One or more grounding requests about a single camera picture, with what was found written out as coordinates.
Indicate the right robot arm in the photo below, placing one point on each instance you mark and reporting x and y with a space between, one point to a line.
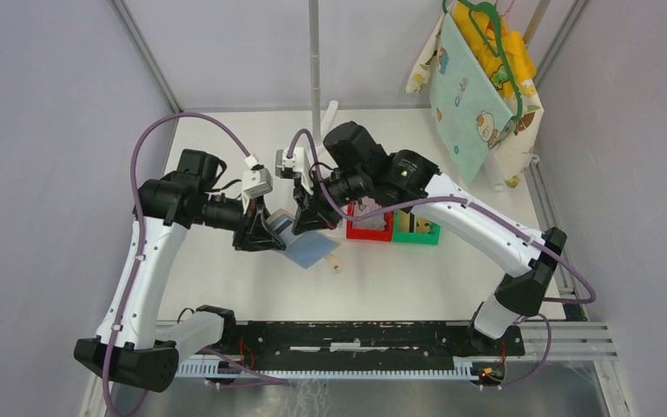
407 181

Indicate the white cards in red bin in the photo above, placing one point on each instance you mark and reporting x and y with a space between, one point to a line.
364 207

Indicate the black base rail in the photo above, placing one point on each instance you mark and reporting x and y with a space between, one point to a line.
362 345

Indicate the red plastic bin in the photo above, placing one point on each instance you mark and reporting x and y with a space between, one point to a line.
369 235

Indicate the white cable duct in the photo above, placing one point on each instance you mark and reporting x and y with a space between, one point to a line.
207 367

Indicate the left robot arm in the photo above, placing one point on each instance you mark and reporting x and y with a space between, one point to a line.
128 347

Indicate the white stand base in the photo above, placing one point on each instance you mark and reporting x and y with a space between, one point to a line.
326 119

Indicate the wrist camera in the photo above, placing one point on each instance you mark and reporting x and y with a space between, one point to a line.
255 183
294 167

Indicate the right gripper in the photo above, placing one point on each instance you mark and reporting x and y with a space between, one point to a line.
313 214

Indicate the mint cartoon cloth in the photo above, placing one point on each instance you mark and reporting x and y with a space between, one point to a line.
470 114

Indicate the brown item in green bin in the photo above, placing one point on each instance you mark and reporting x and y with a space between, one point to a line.
407 223

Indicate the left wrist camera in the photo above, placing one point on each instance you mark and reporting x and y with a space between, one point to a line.
255 183

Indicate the beige card holder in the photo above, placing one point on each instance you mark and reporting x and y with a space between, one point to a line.
333 262

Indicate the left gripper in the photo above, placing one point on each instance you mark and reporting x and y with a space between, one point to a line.
256 234

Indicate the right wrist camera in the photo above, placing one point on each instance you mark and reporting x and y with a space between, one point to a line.
294 167

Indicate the green plastic bin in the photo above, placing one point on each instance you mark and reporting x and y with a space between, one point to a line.
431 239

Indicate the green clothes hanger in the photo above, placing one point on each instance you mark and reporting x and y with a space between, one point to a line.
497 52

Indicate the yellow cloth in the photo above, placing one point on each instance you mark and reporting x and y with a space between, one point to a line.
503 52

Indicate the grey stand pole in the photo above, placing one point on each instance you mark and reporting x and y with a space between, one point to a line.
314 48

